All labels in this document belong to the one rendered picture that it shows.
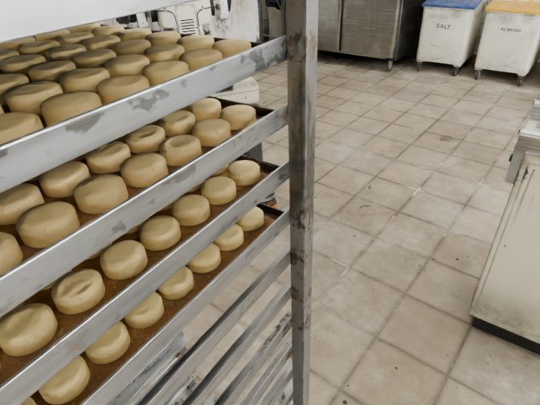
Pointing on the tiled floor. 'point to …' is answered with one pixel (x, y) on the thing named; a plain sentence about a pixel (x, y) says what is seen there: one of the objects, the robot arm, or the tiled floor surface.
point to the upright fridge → (370, 27)
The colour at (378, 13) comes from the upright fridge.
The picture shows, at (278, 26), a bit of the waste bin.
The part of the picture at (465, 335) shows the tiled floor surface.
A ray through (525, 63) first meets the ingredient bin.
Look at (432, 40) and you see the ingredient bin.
